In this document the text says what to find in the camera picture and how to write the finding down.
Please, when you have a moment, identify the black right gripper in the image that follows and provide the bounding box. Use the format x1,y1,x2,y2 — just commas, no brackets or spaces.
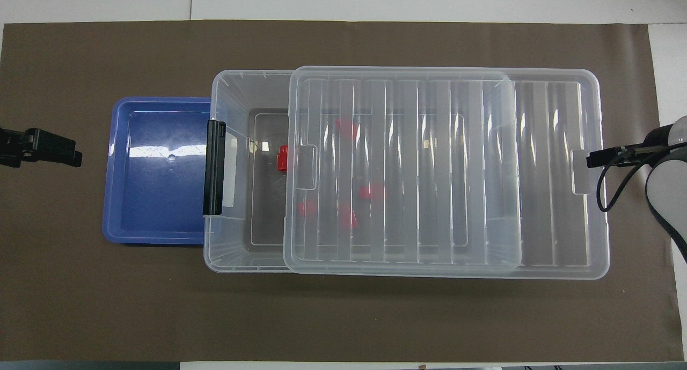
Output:
586,124,678,169

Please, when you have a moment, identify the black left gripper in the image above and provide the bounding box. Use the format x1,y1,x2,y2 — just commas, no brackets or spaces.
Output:
0,127,83,168

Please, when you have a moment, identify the clear ribbed plastic lid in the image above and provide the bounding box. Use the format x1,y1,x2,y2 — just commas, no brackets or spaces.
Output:
283,65,611,280

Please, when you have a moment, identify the blue plastic tray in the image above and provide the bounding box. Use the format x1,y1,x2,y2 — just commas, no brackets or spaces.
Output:
102,97,229,245

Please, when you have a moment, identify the clear plastic storage box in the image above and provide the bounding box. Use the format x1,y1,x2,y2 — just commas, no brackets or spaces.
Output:
203,69,523,277

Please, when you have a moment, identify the brown paper table mat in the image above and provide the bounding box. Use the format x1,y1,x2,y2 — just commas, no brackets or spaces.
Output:
0,20,685,362

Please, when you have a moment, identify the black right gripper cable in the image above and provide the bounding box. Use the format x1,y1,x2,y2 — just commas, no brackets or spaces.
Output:
596,143,687,213

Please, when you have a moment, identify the black box latch handle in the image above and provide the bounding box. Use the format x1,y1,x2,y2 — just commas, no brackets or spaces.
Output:
203,120,227,216

